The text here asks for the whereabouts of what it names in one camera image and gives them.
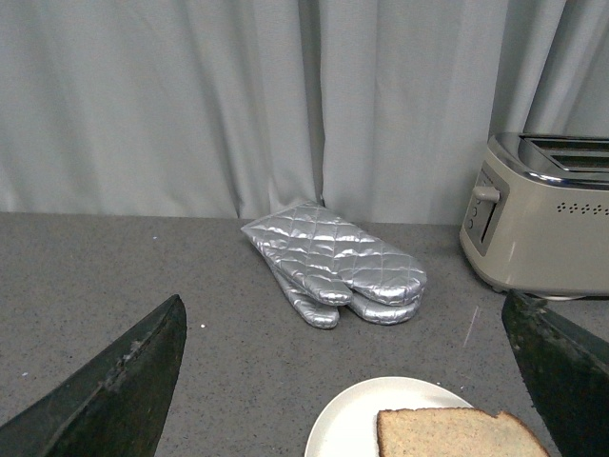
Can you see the brown bread slice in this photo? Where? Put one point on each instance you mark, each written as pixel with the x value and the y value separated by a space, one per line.
pixel 454 431

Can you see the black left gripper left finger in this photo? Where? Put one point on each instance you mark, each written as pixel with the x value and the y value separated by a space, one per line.
pixel 114 405

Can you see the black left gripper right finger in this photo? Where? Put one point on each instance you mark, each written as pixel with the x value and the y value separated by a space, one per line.
pixel 565 370

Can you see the upper silver quilted oven mitt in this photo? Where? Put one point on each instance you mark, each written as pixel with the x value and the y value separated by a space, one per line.
pixel 330 259

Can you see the silver quilted oven mitt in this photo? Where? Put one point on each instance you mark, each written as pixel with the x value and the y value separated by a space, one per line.
pixel 330 259
pixel 323 316

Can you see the grey curtain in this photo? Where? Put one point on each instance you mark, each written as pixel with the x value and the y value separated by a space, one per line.
pixel 379 109

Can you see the white round plate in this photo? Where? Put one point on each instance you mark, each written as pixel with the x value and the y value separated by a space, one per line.
pixel 347 426

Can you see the lower silver quilted oven mitt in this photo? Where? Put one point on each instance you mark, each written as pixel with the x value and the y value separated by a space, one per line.
pixel 323 316

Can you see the beige two-slot toaster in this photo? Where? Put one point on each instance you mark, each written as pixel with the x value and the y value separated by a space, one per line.
pixel 537 218

